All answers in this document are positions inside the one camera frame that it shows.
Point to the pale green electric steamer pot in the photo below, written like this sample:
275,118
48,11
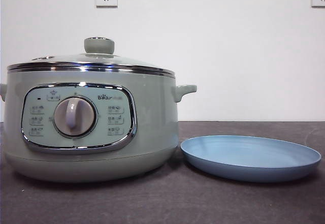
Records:
152,112

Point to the blue round plate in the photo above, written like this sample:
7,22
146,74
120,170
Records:
248,169

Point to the glass lid with green knob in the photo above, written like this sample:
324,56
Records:
99,46

